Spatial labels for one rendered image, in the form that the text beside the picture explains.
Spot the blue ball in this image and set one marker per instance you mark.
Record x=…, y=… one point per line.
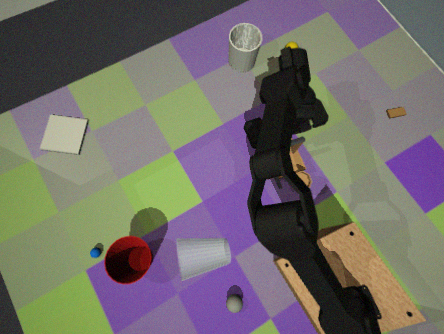
x=95, y=252

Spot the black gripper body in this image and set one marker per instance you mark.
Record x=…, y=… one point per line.
x=252, y=127

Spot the yellow ball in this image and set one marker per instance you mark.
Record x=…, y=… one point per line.
x=292, y=44

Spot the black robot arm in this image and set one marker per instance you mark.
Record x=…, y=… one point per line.
x=289, y=230

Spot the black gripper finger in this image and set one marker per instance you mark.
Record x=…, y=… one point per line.
x=304, y=129

